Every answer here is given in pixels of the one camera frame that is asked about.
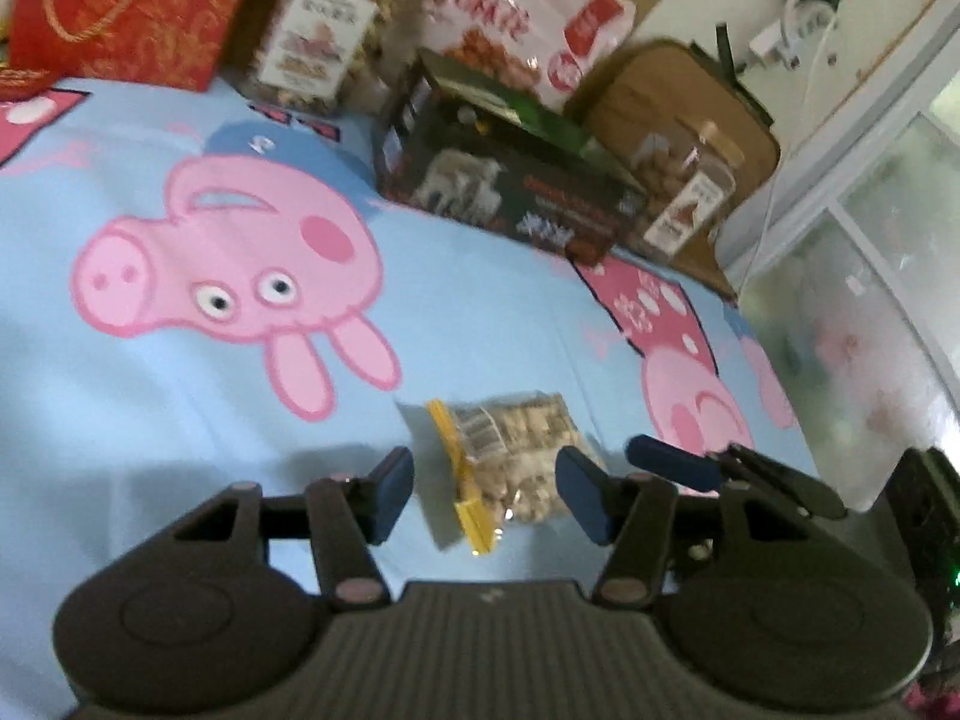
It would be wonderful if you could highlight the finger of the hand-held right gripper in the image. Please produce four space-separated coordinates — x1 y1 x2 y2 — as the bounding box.
626 435 850 520

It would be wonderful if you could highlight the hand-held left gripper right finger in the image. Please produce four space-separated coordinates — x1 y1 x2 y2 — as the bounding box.
555 446 863 608

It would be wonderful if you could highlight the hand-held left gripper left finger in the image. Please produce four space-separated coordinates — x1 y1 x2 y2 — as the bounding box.
124 448 416 610

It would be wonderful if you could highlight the clear nut bag yellow zip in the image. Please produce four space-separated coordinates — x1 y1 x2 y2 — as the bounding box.
426 390 608 557

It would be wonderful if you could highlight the black cardboard box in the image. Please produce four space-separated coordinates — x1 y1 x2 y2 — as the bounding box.
373 49 650 265

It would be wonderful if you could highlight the cartoon pig printed bedsheet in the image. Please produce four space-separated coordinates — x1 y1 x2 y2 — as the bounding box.
0 0 818 713

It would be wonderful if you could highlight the frosted glass door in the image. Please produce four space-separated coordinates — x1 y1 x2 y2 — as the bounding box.
739 67 960 511

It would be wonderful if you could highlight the large plastic nut jar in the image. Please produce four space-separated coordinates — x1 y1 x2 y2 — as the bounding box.
622 120 745 263

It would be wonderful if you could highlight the brown seat cushion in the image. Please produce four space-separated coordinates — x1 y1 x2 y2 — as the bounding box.
566 37 782 301

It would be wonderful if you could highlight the white power strip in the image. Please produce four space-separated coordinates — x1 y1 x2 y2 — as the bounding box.
750 0 835 68

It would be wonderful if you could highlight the glass nut jar gold lid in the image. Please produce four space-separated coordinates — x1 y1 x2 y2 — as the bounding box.
244 0 421 117

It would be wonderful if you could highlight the pink snack bag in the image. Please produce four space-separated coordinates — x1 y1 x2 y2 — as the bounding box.
416 0 637 113

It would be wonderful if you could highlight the red gift bag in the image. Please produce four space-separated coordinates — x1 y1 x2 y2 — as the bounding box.
7 0 267 95

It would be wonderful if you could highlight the white cable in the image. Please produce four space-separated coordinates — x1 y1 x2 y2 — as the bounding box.
739 0 841 301

